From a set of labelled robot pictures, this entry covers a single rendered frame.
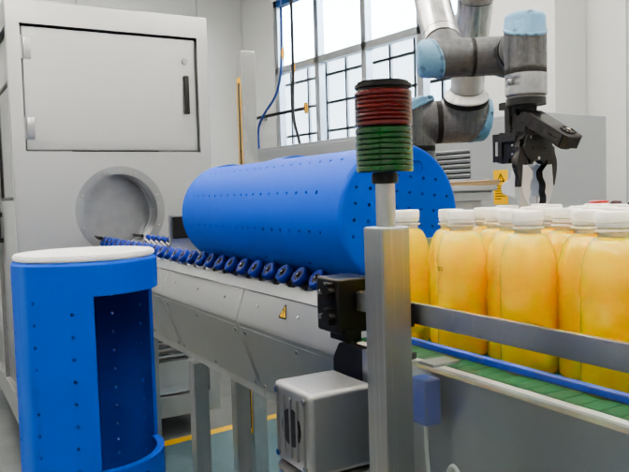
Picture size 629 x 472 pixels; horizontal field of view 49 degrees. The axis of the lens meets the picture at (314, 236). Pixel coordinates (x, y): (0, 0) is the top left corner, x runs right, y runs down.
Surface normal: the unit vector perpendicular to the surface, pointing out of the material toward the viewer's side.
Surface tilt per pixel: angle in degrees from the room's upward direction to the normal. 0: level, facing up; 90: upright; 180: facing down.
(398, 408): 90
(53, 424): 90
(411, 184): 90
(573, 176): 90
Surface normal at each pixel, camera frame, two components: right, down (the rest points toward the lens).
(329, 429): 0.50, 0.04
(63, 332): -0.03, 0.06
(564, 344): -0.87, 0.06
